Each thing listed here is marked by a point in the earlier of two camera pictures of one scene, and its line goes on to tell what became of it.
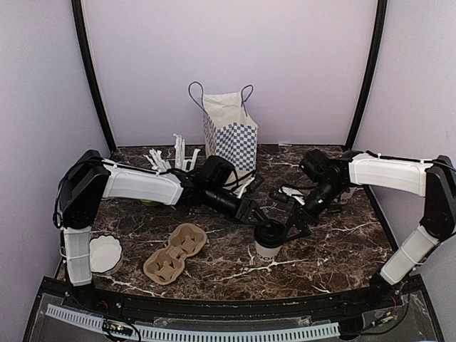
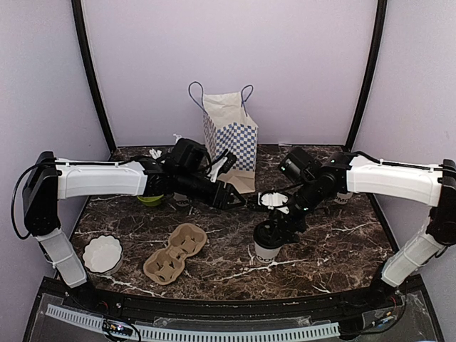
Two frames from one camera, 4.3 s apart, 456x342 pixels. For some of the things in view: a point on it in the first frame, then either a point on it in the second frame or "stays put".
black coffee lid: [271, 235] stays put
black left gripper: [244, 213] to [225, 195]
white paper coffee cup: [266, 254] stays put
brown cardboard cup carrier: [167, 265] stays put
